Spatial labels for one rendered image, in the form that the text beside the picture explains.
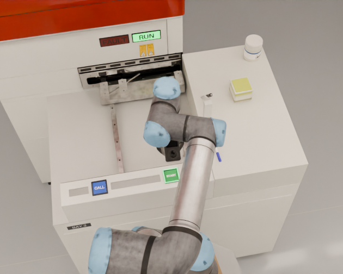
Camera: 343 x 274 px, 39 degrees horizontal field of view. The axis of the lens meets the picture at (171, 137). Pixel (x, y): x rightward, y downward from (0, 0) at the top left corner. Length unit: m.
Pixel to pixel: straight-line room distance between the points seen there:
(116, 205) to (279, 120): 0.70
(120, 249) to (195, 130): 0.39
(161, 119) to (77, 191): 0.58
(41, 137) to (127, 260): 1.47
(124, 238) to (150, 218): 0.84
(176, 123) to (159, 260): 0.40
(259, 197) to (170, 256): 0.95
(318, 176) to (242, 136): 1.17
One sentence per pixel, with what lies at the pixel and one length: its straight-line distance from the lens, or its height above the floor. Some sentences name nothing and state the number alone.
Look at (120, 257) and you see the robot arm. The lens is 1.09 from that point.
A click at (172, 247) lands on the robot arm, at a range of 1.09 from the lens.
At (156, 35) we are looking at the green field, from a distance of 2.01.
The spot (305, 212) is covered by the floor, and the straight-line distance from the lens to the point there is 2.84.
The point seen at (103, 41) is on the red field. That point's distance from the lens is 1.99.
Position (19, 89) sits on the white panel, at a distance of 2.19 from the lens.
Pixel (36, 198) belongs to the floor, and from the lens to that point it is 2.92.
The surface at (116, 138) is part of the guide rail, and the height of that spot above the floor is 0.85.
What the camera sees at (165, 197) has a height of 0.90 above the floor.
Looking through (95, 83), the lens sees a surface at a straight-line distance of 2.16.
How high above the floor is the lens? 2.50
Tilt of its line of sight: 56 degrees down
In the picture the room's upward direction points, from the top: 2 degrees counter-clockwise
